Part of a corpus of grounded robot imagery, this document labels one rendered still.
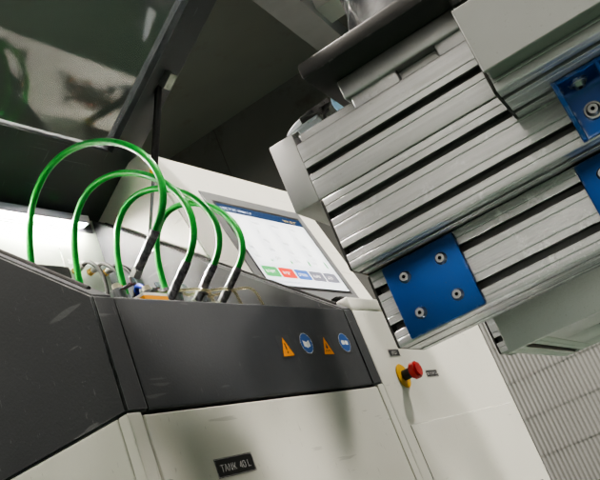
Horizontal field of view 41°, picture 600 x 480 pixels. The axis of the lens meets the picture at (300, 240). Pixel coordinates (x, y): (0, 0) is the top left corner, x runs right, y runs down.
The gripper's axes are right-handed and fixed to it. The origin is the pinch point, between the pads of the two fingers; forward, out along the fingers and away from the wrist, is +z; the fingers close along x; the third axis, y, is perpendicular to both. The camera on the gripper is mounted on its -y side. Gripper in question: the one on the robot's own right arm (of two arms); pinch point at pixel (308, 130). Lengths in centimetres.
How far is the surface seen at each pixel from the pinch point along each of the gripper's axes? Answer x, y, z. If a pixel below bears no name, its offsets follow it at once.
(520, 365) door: 675, 88, 489
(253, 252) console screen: -14.8, 19.2, 22.1
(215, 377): -75, 53, -29
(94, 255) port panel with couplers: -47, 4, 37
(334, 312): -34, 47, -14
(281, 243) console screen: 1.8, 16.2, 29.5
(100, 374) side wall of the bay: -94, 48, -34
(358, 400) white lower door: -41, 64, -15
